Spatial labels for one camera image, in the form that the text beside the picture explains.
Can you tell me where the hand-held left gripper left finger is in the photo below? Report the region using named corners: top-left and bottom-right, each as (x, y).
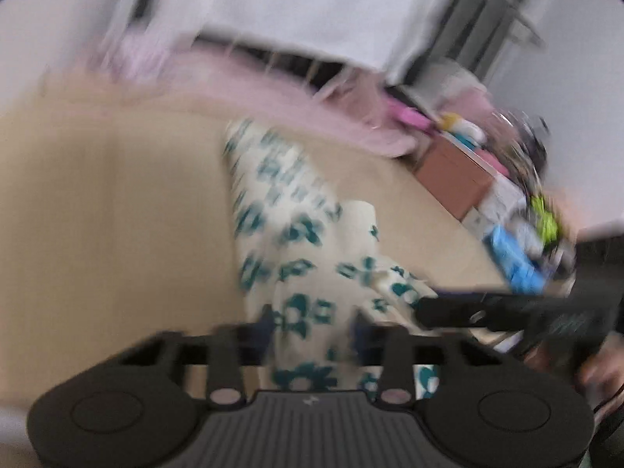
top-left (117, 305), bottom-right (275, 406)

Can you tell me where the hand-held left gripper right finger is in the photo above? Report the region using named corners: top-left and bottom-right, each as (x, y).
top-left (351, 309), bottom-right (488, 406)

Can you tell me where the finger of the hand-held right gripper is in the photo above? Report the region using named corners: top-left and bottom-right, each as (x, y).
top-left (414, 291), bottom-right (503, 331)

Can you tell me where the white green-flowered garment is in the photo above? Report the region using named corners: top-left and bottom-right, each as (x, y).
top-left (222, 117), bottom-right (493, 403)

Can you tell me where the blue wet wipes pack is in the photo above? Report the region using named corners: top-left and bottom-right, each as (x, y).
top-left (485, 224), bottom-right (547, 296)

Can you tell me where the neon yellow green object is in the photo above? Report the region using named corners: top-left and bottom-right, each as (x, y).
top-left (529, 195), bottom-right (559, 245)

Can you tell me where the small white blue box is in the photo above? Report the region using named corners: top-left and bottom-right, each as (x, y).
top-left (461, 183), bottom-right (525, 242)

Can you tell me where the salmon pink storage box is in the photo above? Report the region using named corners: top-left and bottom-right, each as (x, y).
top-left (414, 131), bottom-right (498, 220)

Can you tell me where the yellow white plush toy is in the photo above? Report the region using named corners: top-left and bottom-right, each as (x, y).
top-left (439, 112), bottom-right (483, 149)

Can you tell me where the pink plastic case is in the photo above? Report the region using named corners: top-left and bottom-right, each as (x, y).
top-left (390, 102), bottom-right (434, 130)

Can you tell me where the pink fleece blanket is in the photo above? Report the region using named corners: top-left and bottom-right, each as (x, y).
top-left (41, 34), bottom-right (420, 157)

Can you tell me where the white hanging cloth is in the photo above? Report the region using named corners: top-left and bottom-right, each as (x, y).
top-left (112, 0), bottom-right (469, 83)

